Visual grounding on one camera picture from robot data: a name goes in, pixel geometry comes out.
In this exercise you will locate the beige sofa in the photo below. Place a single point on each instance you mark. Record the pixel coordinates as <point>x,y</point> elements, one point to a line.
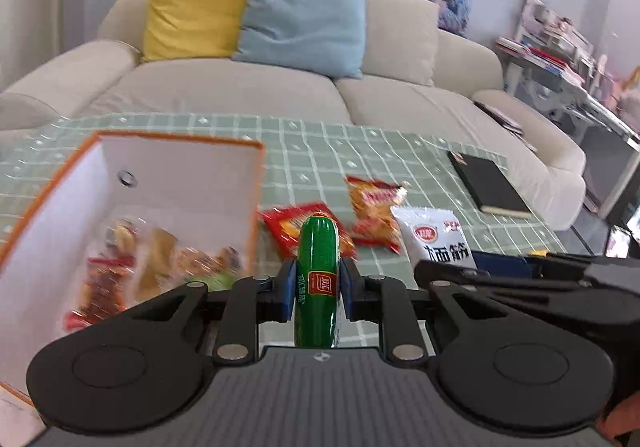
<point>225,92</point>

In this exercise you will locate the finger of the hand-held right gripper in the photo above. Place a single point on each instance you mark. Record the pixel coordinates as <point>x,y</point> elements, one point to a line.
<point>450,274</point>
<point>500,263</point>

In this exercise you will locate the black notebook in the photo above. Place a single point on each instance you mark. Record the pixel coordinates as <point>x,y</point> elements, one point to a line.
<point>487,182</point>

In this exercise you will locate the clear candy packet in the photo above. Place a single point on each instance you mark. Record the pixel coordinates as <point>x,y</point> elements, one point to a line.
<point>122,237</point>

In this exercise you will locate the white door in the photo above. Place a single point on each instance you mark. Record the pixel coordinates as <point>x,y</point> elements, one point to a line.
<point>30,17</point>

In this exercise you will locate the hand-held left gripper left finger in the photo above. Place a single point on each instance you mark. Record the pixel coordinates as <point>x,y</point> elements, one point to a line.
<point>285,292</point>

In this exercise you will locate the light blue cushion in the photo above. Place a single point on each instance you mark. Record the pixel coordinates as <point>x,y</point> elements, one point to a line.
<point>305,17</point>

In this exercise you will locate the red cartoon snack packet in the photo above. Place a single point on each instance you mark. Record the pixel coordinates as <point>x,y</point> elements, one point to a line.
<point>285,224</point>

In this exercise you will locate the dark screen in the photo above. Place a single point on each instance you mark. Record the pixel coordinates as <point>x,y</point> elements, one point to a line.
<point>620,239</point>

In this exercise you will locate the small red snack packet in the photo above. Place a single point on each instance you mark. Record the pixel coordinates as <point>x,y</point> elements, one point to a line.
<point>100,287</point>

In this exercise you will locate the orange cardboard box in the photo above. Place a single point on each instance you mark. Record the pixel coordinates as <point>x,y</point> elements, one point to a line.
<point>190,177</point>

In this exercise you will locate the white snack packet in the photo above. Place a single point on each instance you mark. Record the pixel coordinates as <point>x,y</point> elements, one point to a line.
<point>430,237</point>

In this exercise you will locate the yellow cushion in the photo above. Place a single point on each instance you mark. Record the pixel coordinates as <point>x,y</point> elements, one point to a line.
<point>195,7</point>

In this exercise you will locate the white desk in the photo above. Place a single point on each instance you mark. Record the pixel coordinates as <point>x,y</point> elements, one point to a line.
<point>595,112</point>

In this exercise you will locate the green checked tablecloth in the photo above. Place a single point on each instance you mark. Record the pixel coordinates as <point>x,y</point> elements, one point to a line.
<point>320,152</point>

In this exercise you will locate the green sausage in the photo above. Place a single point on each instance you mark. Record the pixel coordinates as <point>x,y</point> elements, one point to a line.
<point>317,257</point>

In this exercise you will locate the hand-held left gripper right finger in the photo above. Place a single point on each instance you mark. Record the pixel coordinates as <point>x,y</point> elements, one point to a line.
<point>348,294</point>

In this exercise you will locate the brown mixed nut packet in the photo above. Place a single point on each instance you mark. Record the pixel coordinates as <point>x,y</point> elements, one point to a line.
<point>190,262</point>

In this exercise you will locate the stack of books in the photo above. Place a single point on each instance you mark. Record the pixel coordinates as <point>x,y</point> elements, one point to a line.
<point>550,42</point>

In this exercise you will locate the orange stick snack bag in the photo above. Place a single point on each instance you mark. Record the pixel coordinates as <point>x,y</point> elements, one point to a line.
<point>375,212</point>

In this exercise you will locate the person's right hand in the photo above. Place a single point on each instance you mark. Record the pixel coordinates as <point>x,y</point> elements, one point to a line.
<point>622,422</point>

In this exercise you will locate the green label nut packet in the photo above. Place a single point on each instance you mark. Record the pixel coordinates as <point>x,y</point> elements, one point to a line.
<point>220,281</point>

